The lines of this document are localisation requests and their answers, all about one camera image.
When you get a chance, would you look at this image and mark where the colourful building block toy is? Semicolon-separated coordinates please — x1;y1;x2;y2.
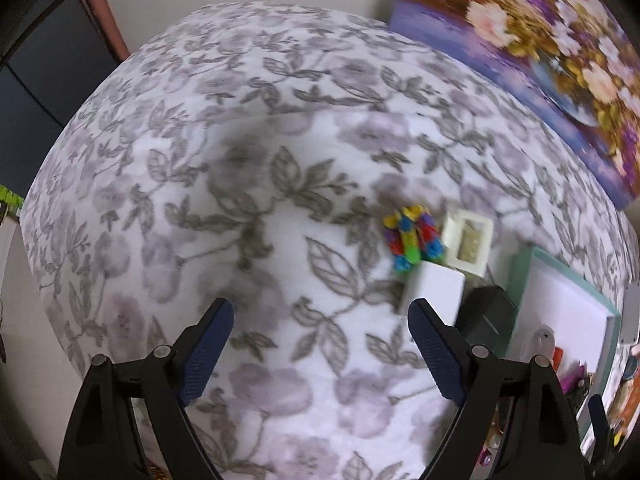
382;204;446;273

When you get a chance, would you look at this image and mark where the pink pup toy figure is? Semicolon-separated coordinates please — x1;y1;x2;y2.
477;410;513;468

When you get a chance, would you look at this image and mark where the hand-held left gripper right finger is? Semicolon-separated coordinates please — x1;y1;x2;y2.
407;297;586;480

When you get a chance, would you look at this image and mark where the green cloth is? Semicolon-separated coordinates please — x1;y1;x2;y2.
0;185;26;221

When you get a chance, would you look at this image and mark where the flower painting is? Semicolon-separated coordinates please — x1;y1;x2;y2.
390;0;640;211

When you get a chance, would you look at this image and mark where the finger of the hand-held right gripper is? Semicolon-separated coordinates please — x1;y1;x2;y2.
586;394;613;480

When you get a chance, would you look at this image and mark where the floral grey blanket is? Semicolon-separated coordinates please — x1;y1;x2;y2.
20;0;640;480

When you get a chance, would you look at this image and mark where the black charger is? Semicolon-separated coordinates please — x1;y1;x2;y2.
457;285;518;358

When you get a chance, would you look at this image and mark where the white power strip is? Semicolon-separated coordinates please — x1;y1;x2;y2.
617;280;640;346

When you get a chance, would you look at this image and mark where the black plastic toy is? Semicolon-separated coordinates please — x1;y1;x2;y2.
567;380;593;411

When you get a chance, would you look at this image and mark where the orange plastic toy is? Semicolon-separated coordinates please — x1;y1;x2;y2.
607;345;640;448

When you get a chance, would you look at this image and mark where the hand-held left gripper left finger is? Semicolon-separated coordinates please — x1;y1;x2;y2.
59;297;235;480

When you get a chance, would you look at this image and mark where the teal cardboard box tray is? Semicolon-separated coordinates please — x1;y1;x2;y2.
505;246;625;461

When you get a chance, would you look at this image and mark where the cream plastic box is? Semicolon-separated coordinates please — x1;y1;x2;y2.
442;209;493;278

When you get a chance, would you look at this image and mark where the white charger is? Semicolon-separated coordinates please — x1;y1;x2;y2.
400;262;467;328

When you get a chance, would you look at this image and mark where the dark cabinet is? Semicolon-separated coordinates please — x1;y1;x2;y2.
0;0;131;201

